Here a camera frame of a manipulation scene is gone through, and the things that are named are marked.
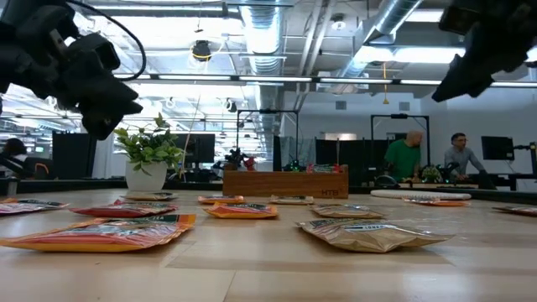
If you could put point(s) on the black ceiling device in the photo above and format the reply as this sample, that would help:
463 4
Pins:
201 50

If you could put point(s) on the wooden compartment tea box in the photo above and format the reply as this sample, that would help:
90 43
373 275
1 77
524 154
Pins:
285 184

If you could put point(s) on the green plant in white pot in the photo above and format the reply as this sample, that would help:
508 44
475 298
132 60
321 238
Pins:
146 178

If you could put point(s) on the long ceiling light strip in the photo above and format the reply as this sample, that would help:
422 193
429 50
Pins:
272 79

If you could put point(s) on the silver round ventilation duct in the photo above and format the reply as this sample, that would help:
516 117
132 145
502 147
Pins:
394 17
264 33

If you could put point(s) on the black computer monitor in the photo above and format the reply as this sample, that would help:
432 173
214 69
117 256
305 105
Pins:
497 147
201 147

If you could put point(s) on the person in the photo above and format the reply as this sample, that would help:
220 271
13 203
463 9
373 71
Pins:
460 157
403 157
14 147

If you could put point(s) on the large black panel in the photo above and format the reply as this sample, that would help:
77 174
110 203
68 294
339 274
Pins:
74 155

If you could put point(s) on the black aluminium rig frame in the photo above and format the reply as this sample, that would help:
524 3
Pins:
63 185

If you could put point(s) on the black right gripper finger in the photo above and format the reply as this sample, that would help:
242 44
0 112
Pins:
480 89
461 77

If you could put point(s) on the small green background plant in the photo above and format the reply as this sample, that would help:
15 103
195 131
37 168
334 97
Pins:
432 174

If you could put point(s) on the black metal gantry frame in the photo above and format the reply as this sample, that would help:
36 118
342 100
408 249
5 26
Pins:
398 116
268 111

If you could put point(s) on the black office chair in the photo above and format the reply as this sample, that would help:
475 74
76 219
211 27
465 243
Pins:
40 168

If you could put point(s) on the grey metal cylinder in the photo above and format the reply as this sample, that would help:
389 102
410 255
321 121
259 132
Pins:
12 186

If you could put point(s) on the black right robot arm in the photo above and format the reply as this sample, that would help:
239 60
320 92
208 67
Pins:
461 19

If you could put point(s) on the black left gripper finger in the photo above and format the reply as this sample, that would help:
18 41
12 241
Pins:
113 110
107 88

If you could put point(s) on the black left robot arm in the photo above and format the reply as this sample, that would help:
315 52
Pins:
25 25

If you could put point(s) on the red strawberry tea bag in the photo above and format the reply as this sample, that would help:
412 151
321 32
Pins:
323 168

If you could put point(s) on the dark partition screen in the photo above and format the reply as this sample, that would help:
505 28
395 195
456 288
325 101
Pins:
356 157

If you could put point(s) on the small red object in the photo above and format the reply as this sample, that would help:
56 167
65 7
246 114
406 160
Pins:
250 163

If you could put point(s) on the small black background robot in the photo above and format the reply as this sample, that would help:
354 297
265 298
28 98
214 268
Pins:
235 158

